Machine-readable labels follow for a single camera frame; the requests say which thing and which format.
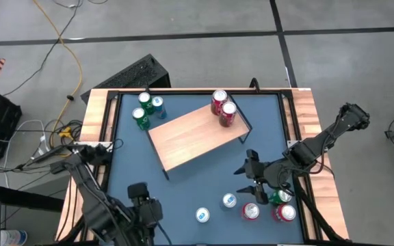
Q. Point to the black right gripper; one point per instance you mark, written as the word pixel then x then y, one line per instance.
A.
pixel 269 172

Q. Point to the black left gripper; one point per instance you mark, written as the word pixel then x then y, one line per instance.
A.
pixel 147 212

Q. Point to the blue silver Red Bull can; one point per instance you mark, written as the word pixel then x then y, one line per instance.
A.
pixel 202 215
pixel 229 200
pixel 157 102

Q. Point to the red soda can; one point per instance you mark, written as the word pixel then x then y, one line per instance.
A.
pixel 228 108
pixel 251 210

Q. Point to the red Coca-Cola can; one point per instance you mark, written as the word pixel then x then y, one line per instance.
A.
pixel 219 95

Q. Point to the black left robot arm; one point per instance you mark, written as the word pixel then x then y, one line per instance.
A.
pixel 94 205

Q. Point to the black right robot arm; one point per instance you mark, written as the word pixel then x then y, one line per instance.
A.
pixel 306 153

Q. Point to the green soda can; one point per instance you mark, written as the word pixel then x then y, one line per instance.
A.
pixel 282 197

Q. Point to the red Fanta can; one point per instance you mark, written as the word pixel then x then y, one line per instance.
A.
pixel 287 212

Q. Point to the green Sprite can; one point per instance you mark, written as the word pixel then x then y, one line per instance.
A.
pixel 144 98
pixel 139 113

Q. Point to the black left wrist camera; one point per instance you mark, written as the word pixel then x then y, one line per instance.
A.
pixel 137 190

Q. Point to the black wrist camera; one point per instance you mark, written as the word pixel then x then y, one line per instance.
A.
pixel 137 190
pixel 252 155

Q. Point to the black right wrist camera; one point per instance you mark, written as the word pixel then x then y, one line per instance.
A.
pixel 252 155

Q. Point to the wooden shelf black metal frame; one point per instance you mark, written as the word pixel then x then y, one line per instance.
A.
pixel 193 140

